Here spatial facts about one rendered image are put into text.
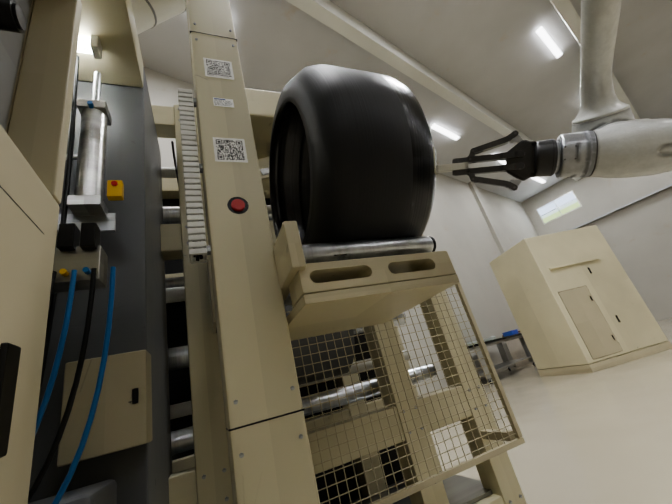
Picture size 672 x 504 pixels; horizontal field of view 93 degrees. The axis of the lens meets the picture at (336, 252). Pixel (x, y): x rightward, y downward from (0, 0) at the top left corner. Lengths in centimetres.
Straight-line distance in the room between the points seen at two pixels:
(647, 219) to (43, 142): 1616
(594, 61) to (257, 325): 86
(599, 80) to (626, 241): 1530
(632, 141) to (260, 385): 80
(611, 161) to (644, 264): 1529
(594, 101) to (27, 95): 100
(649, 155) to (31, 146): 93
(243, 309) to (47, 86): 43
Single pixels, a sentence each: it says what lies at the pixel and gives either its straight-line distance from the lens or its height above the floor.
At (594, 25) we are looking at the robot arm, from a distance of 88.
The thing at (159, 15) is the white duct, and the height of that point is 225.
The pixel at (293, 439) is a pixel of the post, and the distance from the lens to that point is 64.
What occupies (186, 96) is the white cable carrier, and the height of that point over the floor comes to 140.
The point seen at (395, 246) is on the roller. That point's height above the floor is 89.
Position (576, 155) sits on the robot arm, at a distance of 79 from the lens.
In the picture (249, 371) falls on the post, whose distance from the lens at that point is 63.
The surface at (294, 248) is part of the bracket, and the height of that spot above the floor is 89.
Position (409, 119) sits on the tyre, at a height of 114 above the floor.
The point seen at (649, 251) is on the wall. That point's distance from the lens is 1607.
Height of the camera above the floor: 65
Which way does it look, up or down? 22 degrees up
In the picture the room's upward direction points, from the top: 15 degrees counter-clockwise
